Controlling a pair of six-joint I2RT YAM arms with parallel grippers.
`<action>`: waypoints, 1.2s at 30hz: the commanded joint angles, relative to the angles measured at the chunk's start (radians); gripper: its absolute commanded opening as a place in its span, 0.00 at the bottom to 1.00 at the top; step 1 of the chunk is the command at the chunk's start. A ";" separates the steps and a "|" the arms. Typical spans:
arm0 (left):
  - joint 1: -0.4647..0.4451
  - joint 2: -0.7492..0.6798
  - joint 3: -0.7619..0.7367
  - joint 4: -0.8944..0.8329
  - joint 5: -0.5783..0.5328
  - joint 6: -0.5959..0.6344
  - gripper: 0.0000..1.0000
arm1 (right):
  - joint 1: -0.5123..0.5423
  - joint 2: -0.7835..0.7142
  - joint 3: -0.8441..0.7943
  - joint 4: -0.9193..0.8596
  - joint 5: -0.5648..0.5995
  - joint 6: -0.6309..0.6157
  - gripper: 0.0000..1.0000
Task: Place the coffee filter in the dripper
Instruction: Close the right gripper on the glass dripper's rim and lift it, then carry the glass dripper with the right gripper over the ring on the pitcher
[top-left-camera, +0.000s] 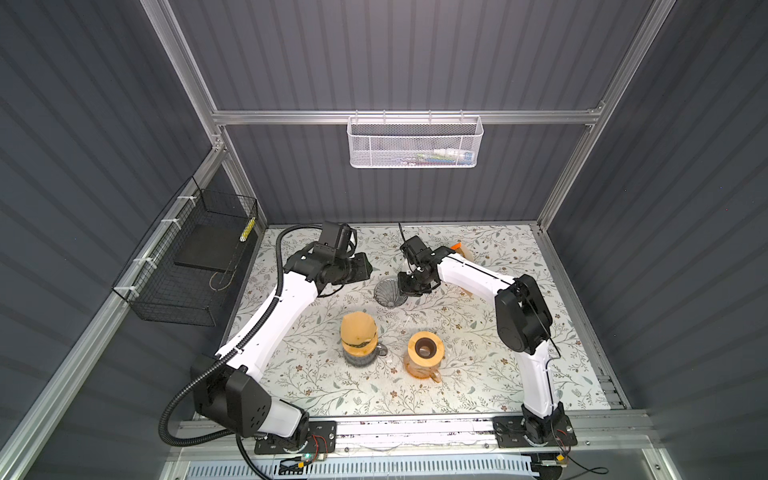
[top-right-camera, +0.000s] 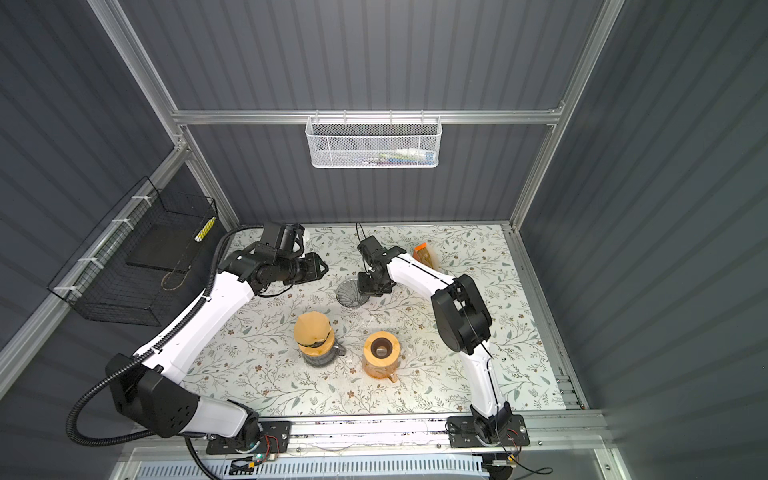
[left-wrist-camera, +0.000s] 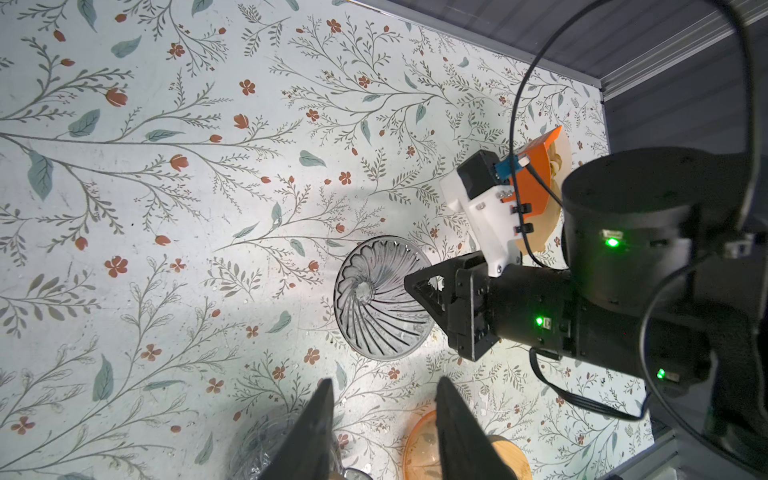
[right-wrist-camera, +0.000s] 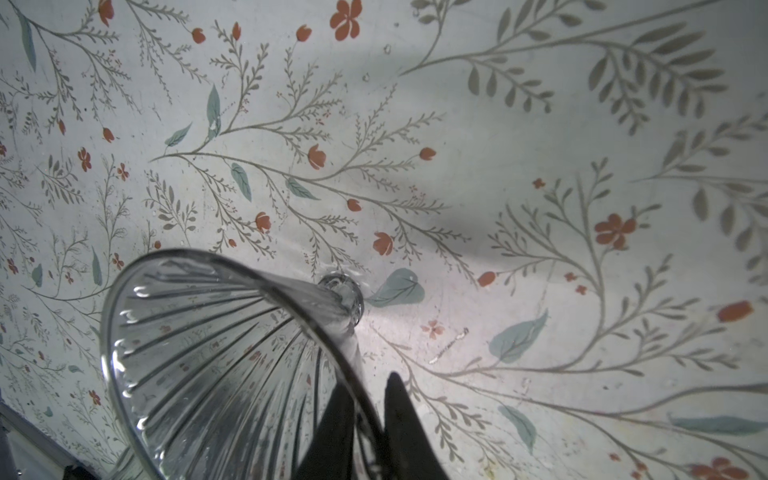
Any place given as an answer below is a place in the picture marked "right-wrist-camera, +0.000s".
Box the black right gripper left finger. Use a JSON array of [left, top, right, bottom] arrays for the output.
[[293, 385, 356, 480]]

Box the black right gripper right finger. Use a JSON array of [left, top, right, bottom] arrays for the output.
[[384, 372, 448, 480]]

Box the grey glass dripper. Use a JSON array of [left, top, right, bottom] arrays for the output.
[[101, 249, 391, 479]]

